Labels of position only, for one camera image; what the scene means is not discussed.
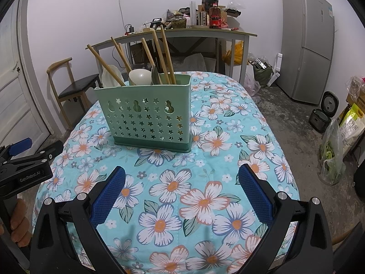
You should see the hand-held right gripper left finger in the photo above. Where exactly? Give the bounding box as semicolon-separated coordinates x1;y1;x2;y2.
29;166;127;274

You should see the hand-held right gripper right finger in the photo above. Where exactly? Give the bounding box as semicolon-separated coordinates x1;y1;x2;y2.
238;163;334;274

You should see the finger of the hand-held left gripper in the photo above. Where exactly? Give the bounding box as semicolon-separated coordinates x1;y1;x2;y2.
0;137;32;160
3;141;65;168

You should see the green plastic utensil holder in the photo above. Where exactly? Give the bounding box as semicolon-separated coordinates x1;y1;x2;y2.
94;74;192;152

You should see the white rice paddle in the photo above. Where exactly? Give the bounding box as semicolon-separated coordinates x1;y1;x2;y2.
101;64;124;88

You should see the cream soup spoon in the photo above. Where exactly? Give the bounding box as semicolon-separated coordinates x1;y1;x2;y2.
128;68;153;86

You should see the metal spoon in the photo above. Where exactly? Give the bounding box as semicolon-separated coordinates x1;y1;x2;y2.
150;65;163;85

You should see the bundle of wooden chopsticks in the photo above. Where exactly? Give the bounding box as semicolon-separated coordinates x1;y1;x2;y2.
86;24;178;87

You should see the person's left hand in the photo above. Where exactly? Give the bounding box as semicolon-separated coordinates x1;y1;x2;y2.
10;198;33;248

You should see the white panel door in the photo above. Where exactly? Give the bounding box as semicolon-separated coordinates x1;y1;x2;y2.
0;0;53;149

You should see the floral blue blanket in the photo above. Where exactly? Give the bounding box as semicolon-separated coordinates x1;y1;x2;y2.
33;71;300;274

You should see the plastic bag of greens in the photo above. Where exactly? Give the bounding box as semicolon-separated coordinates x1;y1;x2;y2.
319;120;347;184

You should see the black rice cooker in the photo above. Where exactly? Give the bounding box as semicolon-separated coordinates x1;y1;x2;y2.
309;91;340;133

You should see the black trash bin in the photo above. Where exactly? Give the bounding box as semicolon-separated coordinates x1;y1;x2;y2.
352;163;365;197

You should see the pale plastic bag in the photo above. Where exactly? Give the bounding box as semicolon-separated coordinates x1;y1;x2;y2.
242;73;261;96

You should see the yellow white rice bag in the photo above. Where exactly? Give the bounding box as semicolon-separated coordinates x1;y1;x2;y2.
336;103;365;152

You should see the green bag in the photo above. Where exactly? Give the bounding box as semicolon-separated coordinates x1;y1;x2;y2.
249;57;273;86

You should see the white leaning board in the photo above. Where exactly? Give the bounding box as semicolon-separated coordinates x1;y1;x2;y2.
266;53;283;87

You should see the large cardboard box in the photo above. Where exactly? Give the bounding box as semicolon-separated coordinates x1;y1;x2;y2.
346;86;365;112

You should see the yellow plastic bag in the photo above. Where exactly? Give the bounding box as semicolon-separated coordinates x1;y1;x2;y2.
222;40;246;65

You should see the clear plastic bag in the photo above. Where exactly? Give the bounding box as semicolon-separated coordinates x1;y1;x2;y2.
346;76;365;97

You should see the silver refrigerator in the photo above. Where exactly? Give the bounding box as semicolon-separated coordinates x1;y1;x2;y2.
275;0;335;105

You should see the grey wooden table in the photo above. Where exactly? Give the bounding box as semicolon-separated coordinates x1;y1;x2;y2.
86;28;258;84

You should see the small cardboard box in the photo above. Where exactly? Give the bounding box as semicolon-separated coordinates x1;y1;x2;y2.
221;7;242;29

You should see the glass jar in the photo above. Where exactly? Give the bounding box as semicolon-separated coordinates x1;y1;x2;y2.
171;14;187;29

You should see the cooking oil bottle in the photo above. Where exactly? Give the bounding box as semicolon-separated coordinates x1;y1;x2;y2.
209;3;222;29

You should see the steel canister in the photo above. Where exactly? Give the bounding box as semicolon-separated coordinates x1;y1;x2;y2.
195;11;209;26

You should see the wall cable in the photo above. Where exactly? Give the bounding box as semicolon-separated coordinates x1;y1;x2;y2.
118;0;126;32

